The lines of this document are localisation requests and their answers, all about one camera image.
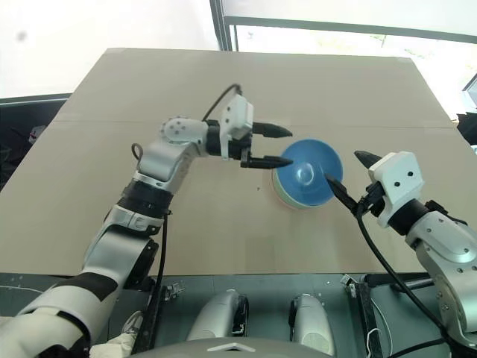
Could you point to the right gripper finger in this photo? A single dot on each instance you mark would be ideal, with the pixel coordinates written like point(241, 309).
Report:
point(341, 190)
point(367, 159)

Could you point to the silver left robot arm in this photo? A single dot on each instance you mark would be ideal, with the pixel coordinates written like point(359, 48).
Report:
point(112, 253)

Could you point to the silver rounded robot leg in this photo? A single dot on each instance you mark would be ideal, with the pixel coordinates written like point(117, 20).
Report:
point(220, 313)
point(311, 324)

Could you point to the blue bowl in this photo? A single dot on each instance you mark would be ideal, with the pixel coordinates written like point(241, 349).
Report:
point(305, 175)

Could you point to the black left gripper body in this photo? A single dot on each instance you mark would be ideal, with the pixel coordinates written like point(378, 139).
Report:
point(238, 150)

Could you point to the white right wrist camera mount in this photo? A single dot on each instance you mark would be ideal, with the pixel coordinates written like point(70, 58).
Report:
point(398, 175)

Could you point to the small metal table clamp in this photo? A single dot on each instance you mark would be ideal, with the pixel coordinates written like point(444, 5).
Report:
point(349, 285)
point(173, 292)

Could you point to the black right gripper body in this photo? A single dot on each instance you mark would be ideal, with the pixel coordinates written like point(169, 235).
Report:
point(374, 201)

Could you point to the white cloth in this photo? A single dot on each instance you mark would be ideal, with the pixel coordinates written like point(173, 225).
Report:
point(112, 345)

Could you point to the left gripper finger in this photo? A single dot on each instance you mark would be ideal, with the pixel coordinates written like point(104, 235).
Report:
point(268, 162)
point(274, 130)

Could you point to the brown cardboard table cover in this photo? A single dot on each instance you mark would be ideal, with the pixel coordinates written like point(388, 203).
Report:
point(223, 223)

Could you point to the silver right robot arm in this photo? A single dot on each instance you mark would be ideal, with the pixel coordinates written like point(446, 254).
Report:
point(447, 261)

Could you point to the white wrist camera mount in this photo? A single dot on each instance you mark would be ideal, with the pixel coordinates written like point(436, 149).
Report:
point(238, 112)
point(398, 175)

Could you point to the grey robot torso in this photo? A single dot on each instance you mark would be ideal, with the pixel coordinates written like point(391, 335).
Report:
point(231, 348)

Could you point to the dark window frame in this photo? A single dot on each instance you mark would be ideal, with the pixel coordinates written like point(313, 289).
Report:
point(335, 28)

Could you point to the dark equipment beside table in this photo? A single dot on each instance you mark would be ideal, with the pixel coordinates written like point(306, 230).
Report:
point(469, 112)

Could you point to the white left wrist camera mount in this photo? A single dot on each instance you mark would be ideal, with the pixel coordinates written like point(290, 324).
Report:
point(238, 112)

